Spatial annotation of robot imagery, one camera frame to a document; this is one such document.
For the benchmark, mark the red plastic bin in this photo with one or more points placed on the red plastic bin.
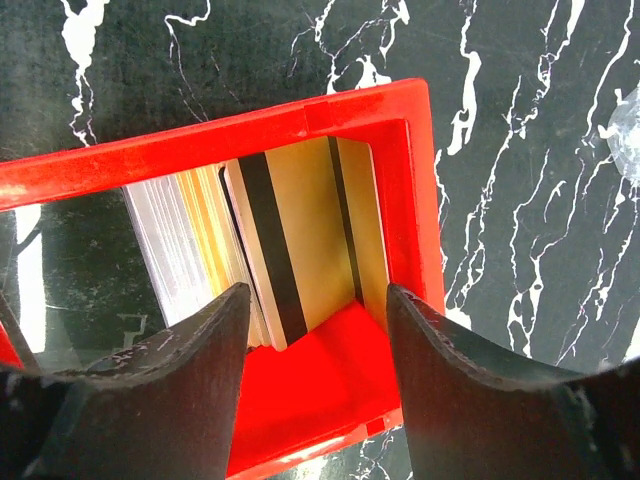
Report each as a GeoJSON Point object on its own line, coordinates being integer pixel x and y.
{"type": "Point", "coordinates": [337, 385]}

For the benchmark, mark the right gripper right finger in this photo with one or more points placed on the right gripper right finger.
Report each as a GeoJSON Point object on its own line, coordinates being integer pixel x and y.
{"type": "Point", "coordinates": [475, 410]}

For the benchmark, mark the stack of credit cards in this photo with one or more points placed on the stack of credit cards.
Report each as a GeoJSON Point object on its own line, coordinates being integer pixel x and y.
{"type": "Point", "coordinates": [190, 245]}

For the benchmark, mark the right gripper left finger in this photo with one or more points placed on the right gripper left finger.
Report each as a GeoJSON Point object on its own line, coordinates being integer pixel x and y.
{"type": "Point", "coordinates": [163, 408]}

